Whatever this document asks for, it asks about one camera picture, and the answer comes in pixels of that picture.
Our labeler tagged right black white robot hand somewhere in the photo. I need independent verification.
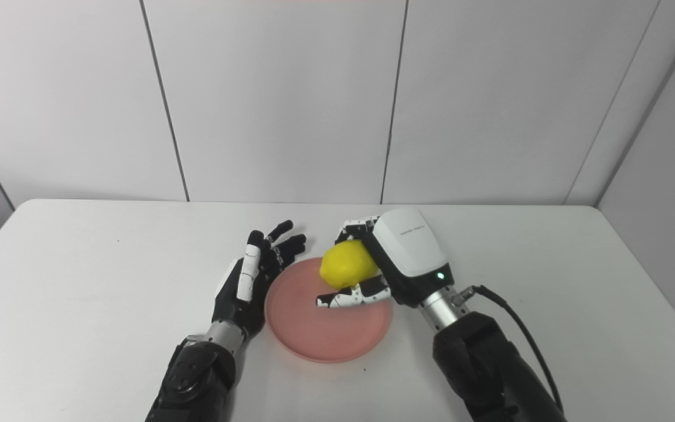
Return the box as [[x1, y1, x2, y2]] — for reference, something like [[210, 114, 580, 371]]
[[315, 206, 456, 311]]

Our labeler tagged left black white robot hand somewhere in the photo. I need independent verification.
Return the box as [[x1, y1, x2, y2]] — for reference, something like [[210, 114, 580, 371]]
[[211, 219, 308, 342]]

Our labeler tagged yellow lemon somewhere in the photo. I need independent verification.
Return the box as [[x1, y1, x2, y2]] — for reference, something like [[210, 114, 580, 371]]
[[319, 239, 380, 290]]

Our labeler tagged pink round plate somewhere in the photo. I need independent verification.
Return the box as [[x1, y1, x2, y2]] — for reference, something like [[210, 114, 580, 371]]
[[264, 256, 393, 364]]

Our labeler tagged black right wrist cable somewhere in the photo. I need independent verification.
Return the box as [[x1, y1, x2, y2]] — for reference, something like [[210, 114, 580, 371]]
[[452, 284, 566, 414]]

